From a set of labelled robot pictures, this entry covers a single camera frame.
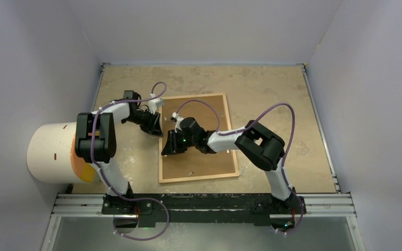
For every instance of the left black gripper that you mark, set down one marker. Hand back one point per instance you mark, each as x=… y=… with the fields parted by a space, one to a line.
x=156 y=129

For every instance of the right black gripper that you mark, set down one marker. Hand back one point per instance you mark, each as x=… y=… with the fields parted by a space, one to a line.
x=172 y=146

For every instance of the wooden picture frame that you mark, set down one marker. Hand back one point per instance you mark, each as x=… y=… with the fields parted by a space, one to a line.
x=234 y=145

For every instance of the brown backing board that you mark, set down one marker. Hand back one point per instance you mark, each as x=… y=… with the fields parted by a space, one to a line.
x=204 y=159

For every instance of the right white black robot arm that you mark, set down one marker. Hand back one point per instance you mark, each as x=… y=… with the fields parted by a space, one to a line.
x=263 y=148

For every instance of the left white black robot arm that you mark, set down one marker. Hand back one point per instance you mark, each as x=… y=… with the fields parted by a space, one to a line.
x=95 y=136

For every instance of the white cylinder orange lid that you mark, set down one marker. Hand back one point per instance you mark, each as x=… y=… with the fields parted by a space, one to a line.
x=51 y=156

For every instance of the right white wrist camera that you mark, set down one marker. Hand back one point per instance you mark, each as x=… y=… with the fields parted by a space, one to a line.
x=177 y=119

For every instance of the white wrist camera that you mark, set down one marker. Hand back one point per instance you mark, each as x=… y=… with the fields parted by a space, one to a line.
x=154 y=103
x=177 y=119

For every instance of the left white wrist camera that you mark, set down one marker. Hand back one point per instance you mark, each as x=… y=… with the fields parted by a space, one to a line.
x=154 y=103

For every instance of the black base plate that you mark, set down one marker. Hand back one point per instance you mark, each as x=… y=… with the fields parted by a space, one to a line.
x=228 y=217

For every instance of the aluminium rail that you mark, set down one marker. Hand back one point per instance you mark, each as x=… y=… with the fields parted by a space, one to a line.
x=315 y=205

